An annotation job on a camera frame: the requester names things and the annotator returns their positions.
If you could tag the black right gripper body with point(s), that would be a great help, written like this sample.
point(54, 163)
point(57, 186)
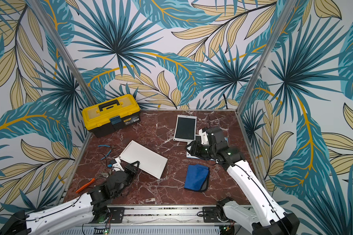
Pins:
point(198, 149)

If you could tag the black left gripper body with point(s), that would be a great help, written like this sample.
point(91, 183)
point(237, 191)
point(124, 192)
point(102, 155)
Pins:
point(130, 176)

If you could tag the white drawing tablet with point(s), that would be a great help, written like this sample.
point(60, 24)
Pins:
point(150, 162)
point(185, 130)

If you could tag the white drawing tablet front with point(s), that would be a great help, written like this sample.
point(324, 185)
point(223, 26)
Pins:
point(185, 130)

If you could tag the blue microfiber cloth black trim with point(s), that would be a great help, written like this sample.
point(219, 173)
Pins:
point(197, 178)

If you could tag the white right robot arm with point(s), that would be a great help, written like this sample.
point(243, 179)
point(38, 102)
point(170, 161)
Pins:
point(267, 216)

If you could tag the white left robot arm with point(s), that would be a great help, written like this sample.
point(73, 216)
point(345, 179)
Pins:
point(75, 212)

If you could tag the blue framed drawing tablet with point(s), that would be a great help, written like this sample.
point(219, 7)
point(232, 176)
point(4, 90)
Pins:
point(196, 149)

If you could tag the yellow black toolbox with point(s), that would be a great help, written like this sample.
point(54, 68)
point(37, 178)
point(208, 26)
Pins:
point(110, 116)

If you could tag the orange handled cutter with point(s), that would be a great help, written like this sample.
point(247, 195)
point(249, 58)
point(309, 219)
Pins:
point(86, 187)

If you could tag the blue handled pliers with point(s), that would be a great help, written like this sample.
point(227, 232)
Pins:
point(108, 149)

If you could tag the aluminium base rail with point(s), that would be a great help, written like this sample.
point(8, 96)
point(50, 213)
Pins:
point(161, 215)

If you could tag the left aluminium corner post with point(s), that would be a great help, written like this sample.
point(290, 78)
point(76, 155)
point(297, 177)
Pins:
point(44, 19)

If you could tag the aluminium corner post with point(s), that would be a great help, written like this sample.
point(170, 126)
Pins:
point(44, 19)
point(282, 20)

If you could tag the right aluminium corner post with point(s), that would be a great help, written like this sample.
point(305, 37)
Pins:
point(282, 20)

